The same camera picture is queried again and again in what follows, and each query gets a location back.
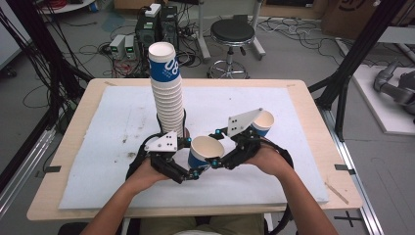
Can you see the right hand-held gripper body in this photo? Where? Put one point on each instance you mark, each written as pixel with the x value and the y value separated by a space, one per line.
pixel 243 143

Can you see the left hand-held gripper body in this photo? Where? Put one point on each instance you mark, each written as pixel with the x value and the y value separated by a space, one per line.
pixel 163 145

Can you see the blue and white paper cup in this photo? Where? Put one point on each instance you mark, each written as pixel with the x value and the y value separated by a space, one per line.
pixel 266 122
pixel 205 148

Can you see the stack of white paper cups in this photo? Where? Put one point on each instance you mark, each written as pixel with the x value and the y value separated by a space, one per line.
pixel 168 98

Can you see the person's right hand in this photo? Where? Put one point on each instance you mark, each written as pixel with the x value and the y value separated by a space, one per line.
pixel 270 160

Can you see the person's left hand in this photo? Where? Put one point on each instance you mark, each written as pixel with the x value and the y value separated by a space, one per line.
pixel 147 176

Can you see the person's olive trousers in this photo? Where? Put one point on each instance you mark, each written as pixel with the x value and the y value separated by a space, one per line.
pixel 163 226

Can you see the white foam mat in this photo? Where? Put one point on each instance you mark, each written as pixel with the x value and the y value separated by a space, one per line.
pixel 107 176

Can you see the wooden table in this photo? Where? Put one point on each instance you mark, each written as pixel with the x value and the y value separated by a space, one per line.
pixel 313 98

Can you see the white metal stand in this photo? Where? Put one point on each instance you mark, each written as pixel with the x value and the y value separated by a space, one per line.
pixel 202 42

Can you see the grey power supply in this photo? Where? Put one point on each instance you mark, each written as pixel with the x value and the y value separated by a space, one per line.
pixel 116 47
pixel 130 47

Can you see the black round stool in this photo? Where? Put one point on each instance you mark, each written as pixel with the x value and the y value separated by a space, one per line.
pixel 232 31

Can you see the thin wooden stick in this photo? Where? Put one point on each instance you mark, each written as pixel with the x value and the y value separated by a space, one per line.
pixel 336 193

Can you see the black computer tower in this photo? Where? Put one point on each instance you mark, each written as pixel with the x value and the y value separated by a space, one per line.
pixel 147 31
pixel 169 23

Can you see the white power strip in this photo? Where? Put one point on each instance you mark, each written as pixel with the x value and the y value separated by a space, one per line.
pixel 152 9

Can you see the white floor board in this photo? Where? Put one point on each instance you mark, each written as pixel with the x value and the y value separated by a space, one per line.
pixel 375 107

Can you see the cardboard box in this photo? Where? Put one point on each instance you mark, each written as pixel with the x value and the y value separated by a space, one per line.
pixel 345 19

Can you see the white round table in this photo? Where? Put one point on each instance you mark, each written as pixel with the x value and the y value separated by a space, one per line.
pixel 71 7

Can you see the aluminium rail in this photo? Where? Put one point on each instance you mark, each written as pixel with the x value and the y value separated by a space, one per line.
pixel 23 176
pixel 355 182

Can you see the black metal frame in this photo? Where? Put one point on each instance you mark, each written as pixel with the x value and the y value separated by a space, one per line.
pixel 359 49

